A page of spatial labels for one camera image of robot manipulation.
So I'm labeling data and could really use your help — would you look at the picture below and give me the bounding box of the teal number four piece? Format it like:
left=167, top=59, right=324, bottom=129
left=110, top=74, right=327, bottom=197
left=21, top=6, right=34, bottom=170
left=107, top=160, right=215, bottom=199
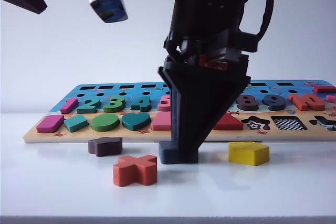
left=130, top=95, right=153, bottom=112

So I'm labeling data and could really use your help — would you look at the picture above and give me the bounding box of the yellow pentagon block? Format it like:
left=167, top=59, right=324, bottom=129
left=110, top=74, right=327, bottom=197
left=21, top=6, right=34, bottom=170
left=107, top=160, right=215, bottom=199
left=227, top=141, right=270, bottom=167

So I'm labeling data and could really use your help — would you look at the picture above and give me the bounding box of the green circle block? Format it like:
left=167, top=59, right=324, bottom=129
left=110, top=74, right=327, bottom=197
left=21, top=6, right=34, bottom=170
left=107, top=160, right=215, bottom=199
left=91, top=113, right=120, bottom=133

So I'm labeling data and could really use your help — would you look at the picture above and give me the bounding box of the teal heart block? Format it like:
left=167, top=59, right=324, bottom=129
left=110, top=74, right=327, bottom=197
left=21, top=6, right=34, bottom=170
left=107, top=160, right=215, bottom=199
left=121, top=112, right=153, bottom=132

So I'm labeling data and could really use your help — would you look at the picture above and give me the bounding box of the dark blue number nine piece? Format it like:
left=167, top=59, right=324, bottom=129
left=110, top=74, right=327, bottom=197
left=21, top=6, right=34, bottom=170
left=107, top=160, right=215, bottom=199
left=262, top=94, right=287, bottom=111

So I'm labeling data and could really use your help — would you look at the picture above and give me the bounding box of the wooden number shape puzzle board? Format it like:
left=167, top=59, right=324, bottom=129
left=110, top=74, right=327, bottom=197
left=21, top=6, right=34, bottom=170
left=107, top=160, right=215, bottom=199
left=22, top=79, right=336, bottom=145

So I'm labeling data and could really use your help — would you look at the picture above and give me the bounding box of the green number three piece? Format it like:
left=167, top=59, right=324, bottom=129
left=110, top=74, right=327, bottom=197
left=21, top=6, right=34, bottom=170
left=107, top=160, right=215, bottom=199
left=102, top=95, right=125, bottom=114

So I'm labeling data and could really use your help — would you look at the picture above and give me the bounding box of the magenta number one piece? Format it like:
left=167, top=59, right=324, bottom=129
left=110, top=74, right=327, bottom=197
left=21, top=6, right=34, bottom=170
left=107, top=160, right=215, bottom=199
left=59, top=97, right=78, bottom=115

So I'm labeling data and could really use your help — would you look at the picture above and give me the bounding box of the dark purple star block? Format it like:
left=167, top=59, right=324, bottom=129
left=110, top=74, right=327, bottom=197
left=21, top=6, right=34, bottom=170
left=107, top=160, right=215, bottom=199
left=88, top=136, right=123, bottom=157

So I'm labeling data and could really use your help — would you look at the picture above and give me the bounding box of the teal rectangle block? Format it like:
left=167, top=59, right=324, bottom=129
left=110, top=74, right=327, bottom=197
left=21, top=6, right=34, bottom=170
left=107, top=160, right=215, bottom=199
left=64, top=115, right=89, bottom=133

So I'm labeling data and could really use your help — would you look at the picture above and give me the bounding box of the teal number two piece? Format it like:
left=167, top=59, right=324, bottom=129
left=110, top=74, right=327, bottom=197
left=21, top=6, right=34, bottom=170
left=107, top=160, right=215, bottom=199
left=75, top=97, right=102, bottom=114

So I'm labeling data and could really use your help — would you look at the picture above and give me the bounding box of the dark blue cube block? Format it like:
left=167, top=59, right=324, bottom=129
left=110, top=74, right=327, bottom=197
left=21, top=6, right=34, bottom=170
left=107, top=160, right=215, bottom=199
left=159, top=141, right=200, bottom=166

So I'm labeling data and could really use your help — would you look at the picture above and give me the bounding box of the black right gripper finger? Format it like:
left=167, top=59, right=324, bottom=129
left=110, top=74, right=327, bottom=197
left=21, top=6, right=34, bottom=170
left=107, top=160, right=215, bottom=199
left=157, top=56, right=251, bottom=164

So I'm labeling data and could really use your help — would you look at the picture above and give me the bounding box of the red triangle block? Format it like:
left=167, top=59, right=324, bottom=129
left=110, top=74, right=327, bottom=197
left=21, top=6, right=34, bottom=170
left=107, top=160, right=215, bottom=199
left=213, top=112, right=244, bottom=131

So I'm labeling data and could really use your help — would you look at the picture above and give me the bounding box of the pink number five piece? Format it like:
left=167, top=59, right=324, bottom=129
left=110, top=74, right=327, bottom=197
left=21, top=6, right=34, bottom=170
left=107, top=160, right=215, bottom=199
left=158, top=95, right=173, bottom=112

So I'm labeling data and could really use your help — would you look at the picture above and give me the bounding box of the magenta rectangle block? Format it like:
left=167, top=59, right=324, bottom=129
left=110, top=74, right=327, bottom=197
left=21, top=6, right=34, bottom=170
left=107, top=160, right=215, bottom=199
left=35, top=115, right=65, bottom=134

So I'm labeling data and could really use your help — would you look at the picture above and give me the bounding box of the orange number ten piece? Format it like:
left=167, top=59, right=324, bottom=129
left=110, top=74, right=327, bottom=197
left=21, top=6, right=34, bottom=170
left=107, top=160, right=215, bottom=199
left=288, top=94, right=327, bottom=111

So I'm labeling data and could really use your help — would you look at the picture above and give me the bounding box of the red rectangular bar piece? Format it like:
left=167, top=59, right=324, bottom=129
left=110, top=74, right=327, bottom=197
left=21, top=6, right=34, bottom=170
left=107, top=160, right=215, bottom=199
left=312, top=85, right=336, bottom=94

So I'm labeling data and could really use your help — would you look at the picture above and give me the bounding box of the pink trapezoid block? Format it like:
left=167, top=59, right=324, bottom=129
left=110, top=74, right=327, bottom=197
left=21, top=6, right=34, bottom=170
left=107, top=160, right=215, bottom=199
left=152, top=112, right=173, bottom=132

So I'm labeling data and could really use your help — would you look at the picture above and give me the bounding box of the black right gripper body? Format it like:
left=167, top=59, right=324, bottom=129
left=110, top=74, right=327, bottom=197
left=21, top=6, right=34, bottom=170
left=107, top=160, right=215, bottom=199
left=164, top=0, right=259, bottom=78

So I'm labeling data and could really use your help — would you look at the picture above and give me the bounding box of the orange cross block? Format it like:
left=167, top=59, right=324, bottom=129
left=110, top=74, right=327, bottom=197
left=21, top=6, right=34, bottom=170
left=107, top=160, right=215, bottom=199
left=112, top=154, right=158, bottom=187

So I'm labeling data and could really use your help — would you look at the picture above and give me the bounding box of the dark brown number eight piece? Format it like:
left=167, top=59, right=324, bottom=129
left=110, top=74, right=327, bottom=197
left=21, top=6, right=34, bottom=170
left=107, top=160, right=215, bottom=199
left=235, top=94, right=259, bottom=112

